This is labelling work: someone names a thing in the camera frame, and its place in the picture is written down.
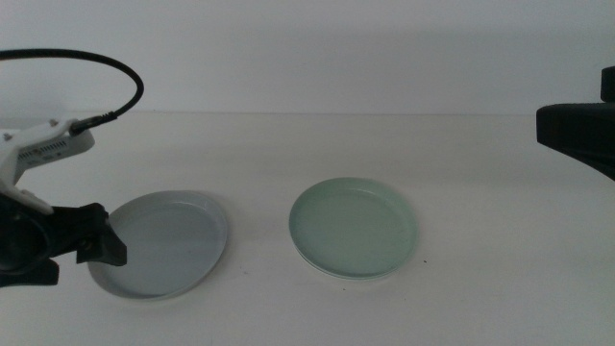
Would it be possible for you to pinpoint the grey shallow bowl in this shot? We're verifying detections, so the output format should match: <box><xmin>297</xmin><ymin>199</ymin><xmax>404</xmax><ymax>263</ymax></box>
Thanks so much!
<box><xmin>88</xmin><ymin>189</ymin><xmax>229</xmax><ymax>301</ymax></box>

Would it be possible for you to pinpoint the white shallow bowl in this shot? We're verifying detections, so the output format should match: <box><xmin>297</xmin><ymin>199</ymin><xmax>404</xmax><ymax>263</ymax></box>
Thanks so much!
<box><xmin>293</xmin><ymin>244</ymin><xmax>412</xmax><ymax>282</ymax></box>

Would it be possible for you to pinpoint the black camera cable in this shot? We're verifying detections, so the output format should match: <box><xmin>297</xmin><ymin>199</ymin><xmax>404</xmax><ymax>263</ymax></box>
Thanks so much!
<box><xmin>0</xmin><ymin>47</ymin><xmax>145</xmax><ymax>136</ymax></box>

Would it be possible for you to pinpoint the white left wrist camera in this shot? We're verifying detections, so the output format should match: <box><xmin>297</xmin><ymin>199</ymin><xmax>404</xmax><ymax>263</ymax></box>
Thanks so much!
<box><xmin>0</xmin><ymin>118</ymin><xmax>96</xmax><ymax>215</ymax></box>

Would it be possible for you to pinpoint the green shallow bowl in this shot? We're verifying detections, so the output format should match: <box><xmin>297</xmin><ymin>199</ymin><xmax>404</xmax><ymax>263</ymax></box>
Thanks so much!
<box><xmin>288</xmin><ymin>177</ymin><xmax>419</xmax><ymax>280</ymax></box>

